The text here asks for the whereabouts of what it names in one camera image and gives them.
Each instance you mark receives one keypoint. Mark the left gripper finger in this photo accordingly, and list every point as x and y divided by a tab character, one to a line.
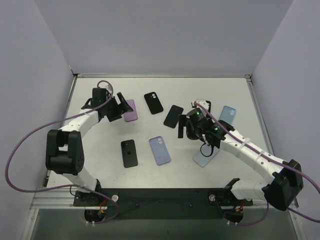
114	114
123	105

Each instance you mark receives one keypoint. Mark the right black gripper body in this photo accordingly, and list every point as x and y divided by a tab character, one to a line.
184	122

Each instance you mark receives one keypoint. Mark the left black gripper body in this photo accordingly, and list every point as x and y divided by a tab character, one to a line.
116	109

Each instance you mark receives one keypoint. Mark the black phone case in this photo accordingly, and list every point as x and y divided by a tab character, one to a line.
153	103

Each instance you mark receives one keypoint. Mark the light blue phone case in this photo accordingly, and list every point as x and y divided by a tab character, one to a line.
228	114

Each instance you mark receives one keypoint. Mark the light blue phone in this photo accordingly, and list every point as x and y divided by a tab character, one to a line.
204	156

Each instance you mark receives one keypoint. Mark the lilac phone case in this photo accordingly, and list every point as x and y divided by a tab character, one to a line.
159	150

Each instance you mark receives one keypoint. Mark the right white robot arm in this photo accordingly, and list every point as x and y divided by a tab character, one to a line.
282	180

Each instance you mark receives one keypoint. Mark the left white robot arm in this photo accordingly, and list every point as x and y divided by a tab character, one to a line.
64	147

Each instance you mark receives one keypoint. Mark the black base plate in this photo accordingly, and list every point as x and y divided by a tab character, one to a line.
168	210

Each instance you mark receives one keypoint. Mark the aluminium front rail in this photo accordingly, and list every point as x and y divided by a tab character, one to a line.
226	196

